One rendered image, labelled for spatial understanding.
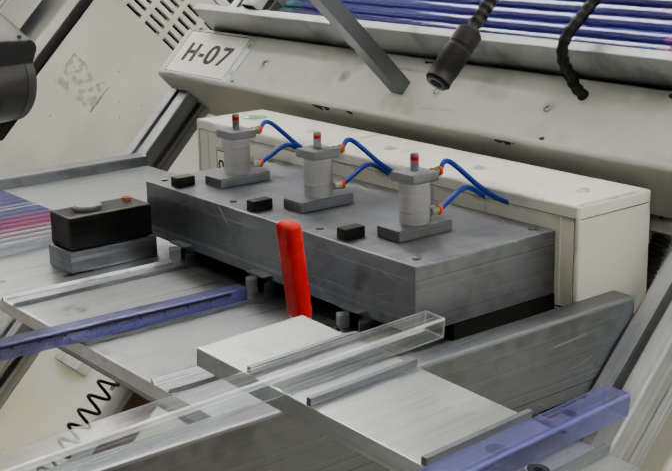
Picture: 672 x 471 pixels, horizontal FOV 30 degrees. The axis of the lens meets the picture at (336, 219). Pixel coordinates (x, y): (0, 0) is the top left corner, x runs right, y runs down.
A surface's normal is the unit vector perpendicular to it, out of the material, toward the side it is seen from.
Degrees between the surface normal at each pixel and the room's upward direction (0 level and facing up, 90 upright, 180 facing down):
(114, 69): 90
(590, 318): 90
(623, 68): 180
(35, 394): 90
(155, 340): 44
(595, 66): 180
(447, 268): 90
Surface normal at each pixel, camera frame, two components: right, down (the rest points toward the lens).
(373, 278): -0.78, 0.17
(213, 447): 0.62, 0.18
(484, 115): -0.57, -0.55
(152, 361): -0.02, -0.97
